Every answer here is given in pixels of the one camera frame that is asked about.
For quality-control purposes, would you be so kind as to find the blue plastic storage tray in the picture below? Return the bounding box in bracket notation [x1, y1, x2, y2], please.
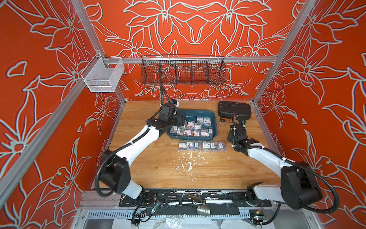
[167, 109, 218, 141]

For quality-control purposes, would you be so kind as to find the clear paper clip box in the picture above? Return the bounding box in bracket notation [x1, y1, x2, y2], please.
[202, 141, 211, 151]
[178, 141, 187, 152]
[187, 141, 195, 151]
[194, 141, 203, 151]
[210, 141, 219, 152]
[217, 141, 227, 151]

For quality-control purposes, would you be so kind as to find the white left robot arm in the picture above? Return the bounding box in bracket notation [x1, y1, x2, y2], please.
[94, 85, 185, 200]

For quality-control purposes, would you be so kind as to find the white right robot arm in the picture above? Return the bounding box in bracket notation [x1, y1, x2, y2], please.
[228, 113, 340, 214]

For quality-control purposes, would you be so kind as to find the orange black ratchet wrench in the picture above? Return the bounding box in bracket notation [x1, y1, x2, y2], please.
[220, 117, 232, 123]

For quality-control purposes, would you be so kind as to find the black plastic tool case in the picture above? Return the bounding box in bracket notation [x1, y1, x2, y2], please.
[217, 101, 252, 120]

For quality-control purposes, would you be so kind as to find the silver metal cylinder fitting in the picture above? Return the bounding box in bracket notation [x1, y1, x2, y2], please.
[197, 204, 211, 217]

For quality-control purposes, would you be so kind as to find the black wire wall basket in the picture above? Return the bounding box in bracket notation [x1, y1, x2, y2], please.
[141, 54, 227, 86]

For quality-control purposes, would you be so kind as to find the white wire mesh basket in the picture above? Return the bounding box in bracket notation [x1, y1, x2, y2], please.
[81, 53, 125, 93]

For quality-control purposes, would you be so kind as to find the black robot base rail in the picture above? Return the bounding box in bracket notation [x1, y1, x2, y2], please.
[119, 189, 273, 219]

